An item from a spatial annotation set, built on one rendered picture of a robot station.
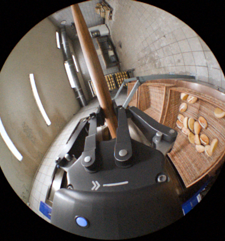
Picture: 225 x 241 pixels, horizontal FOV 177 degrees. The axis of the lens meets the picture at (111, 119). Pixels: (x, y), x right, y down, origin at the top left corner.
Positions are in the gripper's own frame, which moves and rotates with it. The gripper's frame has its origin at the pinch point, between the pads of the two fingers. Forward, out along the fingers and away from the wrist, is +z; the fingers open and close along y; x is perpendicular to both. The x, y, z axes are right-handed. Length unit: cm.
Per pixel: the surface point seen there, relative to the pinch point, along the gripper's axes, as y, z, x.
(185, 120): 55, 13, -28
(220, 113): 54, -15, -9
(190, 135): 56, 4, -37
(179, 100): 60, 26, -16
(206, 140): 56, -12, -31
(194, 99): 56, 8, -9
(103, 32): 80, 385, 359
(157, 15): 120, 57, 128
